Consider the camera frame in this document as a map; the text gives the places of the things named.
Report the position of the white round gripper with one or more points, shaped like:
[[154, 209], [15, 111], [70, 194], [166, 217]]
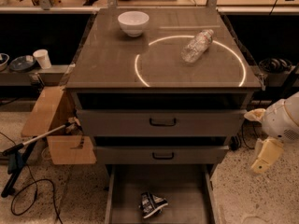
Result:
[[279, 120]]

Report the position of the blue chip bag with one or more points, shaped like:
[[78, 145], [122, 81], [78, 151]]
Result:
[[151, 204]]

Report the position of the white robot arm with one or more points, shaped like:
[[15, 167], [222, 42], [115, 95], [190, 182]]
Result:
[[280, 122]]

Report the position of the bottom open grey drawer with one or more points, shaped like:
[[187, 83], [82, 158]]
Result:
[[187, 189]]

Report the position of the grey drawer cabinet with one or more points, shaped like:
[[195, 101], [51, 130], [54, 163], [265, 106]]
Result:
[[117, 73]]

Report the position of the middle grey drawer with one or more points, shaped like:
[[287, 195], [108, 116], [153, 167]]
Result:
[[161, 155]]

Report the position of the top grey drawer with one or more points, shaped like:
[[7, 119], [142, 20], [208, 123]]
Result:
[[157, 123]]

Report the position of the clear plastic water bottle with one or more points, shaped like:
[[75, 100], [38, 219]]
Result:
[[197, 46]]

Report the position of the white ceramic bowl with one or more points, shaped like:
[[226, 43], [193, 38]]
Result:
[[133, 23]]

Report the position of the wooden stool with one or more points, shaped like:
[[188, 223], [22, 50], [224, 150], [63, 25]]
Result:
[[51, 110]]

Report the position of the grey side shelf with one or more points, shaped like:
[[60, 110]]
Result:
[[49, 77]]

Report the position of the white paper cup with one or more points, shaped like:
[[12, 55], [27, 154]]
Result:
[[42, 57]]

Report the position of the black grabber tool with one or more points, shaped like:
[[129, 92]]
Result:
[[18, 156]]

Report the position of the blue grey plate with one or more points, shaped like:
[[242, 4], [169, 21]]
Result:
[[22, 64]]

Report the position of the metal bowl at left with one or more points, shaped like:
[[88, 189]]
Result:
[[3, 61]]

